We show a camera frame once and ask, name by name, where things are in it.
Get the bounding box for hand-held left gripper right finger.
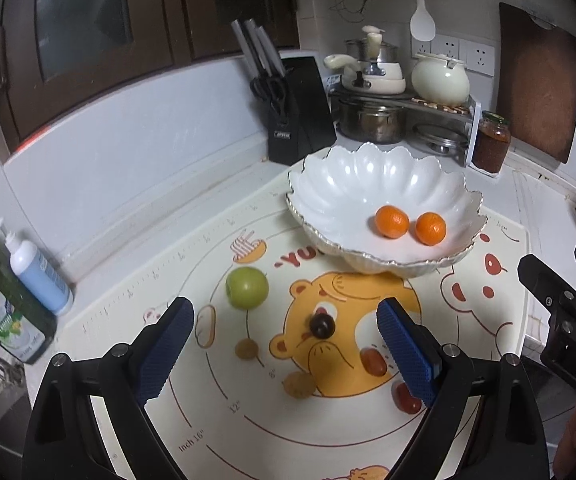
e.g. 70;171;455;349
375;296;551;480

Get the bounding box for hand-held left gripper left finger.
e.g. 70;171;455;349
22;296;196;480

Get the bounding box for red jujube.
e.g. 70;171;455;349
359;347;389;377

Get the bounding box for red cherry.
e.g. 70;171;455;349
392;381;423;415

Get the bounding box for dark cherry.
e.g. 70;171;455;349
309;311;336;339

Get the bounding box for green apple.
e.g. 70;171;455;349
225;266;270;310

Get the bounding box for white scalloped bowl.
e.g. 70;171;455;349
286;142;489;277

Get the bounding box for orange mandarin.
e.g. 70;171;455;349
414;211;447;246
374;204;411;240

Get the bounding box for printed bear baking mat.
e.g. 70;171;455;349
62;160;536;480

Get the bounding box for red sauce jar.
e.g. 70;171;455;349
472;111;512;173

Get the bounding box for white pump bottle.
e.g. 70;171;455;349
0;217;74;317

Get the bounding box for metal kitchen rack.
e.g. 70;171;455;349
329;85;483;168

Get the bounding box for green dish soap bottle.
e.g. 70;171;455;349
0;226;58;365

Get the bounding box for steel pot lid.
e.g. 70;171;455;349
412;122;470;155

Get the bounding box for brown wooden cutting board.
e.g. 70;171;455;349
495;2;576;165

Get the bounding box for wooden trivet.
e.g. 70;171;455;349
413;96;475;113

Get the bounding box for cream lidded pot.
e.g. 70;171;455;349
411;52;471;107

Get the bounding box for large steel pot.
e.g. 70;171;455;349
337;97;409;145

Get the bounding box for cream saucepan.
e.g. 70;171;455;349
324;54;407;95

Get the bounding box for black knife block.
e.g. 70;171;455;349
267;56;337;165

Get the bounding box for black kitchen scissors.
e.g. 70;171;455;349
249;74;291;123

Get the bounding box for white rice paddle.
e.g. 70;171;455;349
409;0;437;42

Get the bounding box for cream ladle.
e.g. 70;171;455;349
361;25;387;61

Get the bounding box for dark wooden cabinet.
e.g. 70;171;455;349
0;0;301;153

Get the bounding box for grey handled knife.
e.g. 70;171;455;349
257;26;287;77
244;18;275;77
231;20;259;78

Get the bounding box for hanging wire trivet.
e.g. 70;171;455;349
330;0;369;23

